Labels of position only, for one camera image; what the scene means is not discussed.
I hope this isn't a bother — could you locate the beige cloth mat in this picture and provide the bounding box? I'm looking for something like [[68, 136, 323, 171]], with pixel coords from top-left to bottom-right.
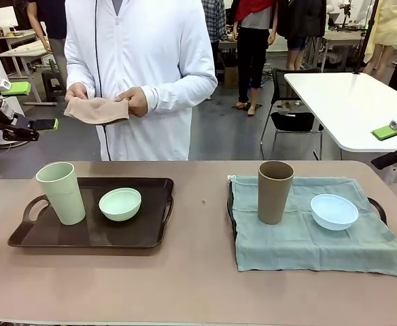
[[63, 96, 131, 127]]

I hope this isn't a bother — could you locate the pale green tall cup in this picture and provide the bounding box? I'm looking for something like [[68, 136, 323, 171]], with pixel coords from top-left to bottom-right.
[[35, 161, 87, 226]]

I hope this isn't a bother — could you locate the white shallow bowl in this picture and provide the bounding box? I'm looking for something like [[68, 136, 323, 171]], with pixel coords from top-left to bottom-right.
[[309, 194, 360, 232]]

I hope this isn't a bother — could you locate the pale green bowl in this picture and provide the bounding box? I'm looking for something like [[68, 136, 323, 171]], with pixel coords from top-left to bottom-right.
[[98, 187, 142, 223]]

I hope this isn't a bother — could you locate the brown tall cup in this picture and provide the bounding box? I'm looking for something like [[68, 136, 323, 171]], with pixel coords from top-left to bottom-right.
[[257, 160, 295, 225]]

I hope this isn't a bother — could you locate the teal cloth mat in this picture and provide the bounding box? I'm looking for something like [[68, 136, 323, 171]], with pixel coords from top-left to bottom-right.
[[226, 175, 397, 279]]

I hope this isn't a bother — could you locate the person's right forearm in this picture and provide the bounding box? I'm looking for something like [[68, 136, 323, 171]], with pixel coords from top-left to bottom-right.
[[64, 50, 97, 98]]

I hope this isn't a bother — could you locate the person's left forearm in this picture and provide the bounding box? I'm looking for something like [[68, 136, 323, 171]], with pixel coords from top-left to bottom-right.
[[139, 71, 219, 115]]

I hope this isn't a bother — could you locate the brown plastic tray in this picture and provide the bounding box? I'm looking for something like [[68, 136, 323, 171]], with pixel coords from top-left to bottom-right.
[[7, 177, 175, 250]]

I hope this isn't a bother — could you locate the black plastic tray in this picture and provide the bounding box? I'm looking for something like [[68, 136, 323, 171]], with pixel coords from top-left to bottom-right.
[[226, 179, 388, 240]]

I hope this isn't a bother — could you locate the person's right hand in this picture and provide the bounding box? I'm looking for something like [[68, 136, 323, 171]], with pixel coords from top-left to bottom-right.
[[65, 82, 91, 103]]

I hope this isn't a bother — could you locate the person's left hand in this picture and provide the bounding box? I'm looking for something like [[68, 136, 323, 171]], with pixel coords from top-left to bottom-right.
[[114, 86, 149, 118]]

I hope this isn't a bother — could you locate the dark plastic stool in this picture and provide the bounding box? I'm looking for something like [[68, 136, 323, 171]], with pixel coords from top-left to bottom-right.
[[41, 70, 67, 103]]

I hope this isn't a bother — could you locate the white background desk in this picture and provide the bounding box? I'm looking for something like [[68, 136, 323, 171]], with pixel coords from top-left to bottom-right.
[[0, 39, 55, 107]]

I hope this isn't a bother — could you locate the large white table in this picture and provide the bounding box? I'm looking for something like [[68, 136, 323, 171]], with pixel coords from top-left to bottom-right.
[[283, 72, 397, 153]]

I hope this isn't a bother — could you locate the white desktop monitor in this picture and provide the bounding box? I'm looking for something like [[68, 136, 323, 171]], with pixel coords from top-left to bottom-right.
[[0, 5, 20, 35]]

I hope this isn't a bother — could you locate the person in dark shirt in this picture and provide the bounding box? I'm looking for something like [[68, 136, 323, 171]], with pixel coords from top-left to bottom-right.
[[27, 0, 67, 54]]

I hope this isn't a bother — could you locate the person in yellow garment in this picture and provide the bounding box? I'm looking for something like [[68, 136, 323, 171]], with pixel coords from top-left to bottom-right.
[[363, 0, 397, 81]]

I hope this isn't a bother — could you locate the black tripod pole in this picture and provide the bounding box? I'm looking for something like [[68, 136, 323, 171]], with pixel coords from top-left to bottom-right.
[[353, 0, 380, 75]]

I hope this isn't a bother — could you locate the person in white coat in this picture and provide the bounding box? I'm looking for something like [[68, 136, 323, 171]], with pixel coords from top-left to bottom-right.
[[63, 0, 219, 162]]

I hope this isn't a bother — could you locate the person in black jacket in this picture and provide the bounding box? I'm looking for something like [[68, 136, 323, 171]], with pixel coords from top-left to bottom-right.
[[275, 0, 328, 72]]

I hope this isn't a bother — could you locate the person in red top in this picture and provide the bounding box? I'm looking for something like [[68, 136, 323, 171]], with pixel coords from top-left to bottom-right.
[[230, 0, 278, 117]]

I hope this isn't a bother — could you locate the cardboard box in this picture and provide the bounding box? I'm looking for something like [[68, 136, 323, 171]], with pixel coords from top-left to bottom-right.
[[223, 65, 240, 89]]

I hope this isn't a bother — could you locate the person in plaid shirt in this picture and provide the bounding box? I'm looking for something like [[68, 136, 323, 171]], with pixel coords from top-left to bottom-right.
[[201, 0, 227, 45]]

